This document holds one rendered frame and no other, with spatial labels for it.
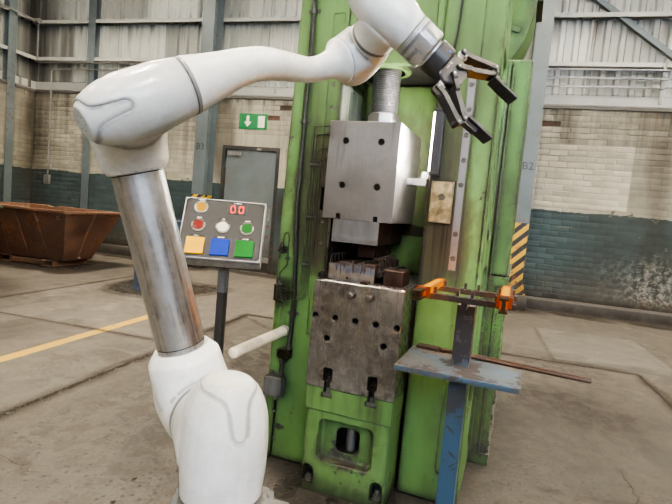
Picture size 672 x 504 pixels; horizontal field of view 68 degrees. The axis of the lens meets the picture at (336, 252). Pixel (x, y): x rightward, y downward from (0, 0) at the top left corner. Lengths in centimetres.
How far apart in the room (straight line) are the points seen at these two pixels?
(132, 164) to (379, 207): 121
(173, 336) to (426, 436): 145
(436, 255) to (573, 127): 620
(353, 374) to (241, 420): 118
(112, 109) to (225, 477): 63
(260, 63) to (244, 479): 74
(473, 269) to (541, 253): 591
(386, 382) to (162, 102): 147
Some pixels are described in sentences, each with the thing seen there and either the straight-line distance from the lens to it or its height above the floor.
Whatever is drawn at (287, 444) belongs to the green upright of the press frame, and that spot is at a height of 8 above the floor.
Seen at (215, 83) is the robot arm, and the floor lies 139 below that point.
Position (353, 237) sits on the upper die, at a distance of 205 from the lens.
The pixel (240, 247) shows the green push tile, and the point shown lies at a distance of 208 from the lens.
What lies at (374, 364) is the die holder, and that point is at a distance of 203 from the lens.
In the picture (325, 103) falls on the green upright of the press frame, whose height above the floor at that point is 166.
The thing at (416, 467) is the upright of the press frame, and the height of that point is 13.
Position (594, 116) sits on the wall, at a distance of 823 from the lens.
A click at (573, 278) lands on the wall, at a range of 809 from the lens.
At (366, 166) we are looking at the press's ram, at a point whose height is 138.
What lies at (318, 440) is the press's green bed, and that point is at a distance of 225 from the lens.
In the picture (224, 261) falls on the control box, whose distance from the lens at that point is 208.
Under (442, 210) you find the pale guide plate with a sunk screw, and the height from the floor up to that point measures 124.
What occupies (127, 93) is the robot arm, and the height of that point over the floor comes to 135.
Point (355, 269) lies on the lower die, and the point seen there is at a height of 97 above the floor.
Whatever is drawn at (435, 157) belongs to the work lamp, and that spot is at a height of 145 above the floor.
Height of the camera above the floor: 120
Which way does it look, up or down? 5 degrees down
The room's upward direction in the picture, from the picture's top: 5 degrees clockwise
